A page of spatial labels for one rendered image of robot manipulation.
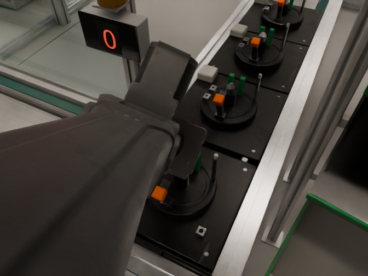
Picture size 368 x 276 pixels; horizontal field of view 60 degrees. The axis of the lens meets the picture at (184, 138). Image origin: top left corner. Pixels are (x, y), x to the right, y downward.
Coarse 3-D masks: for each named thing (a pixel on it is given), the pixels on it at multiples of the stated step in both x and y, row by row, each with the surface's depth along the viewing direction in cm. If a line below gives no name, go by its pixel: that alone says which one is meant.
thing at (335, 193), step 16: (352, 128) 39; (336, 144) 37; (352, 144) 38; (336, 160) 38; (352, 160) 38; (320, 176) 36; (336, 176) 38; (352, 176) 37; (320, 192) 37; (336, 192) 37; (352, 192) 36; (336, 208) 34; (352, 208) 36
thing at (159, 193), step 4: (164, 180) 54; (160, 184) 54; (164, 184) 54; (168, 184) 53; (156, 188) 52; (160, 188) 52; (164, 188) 53; (156, 192) 52; (160, 192) 52; (164, 192) 52; (152, 196) 52; (156, 196) 52; (160, 196) 51; (164, 196) 52; (168, 196) 55; (160, 200) 52; (164, 200) 54; (168, 200) 56; (168, 204) 58
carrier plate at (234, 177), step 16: (208, 160) 69; (224, 160) 69; (240, 160) 69; (224, 176) 66; (240, 176) 66; (224, 192) 63; (240, 192) 63; (144, 208) 61; (224, 208) 61; (144, 224) 59; (160, 224) 59; (176, 224) 59; (192, 224) 59; (208, 224) 59; (224, 224) 59; (160, 240) 57; (176, 240) 57; (192, 240) 57; (208, 240) 57; (224, 240) 57; (192, 256) 55; (208, 256) 55
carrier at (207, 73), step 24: (216, 72) 86; (192, 96) 82; (240, 96) 79; (264, 96) 82; (192, 120) 76; (216, 120) 74; (240, 120) 74; (264, 120) 76; (216, 144) 72; (240, 144) 72; (264, 144) 72
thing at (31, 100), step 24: (0, 72) 91; (24, 72) 90; (0, 96) 90; (24, 96) 88; (48, 96) 86; (72, 96) 84; (0, 120) 84; (24, 120) 84; (48, 120) 84; (192, 264) 57
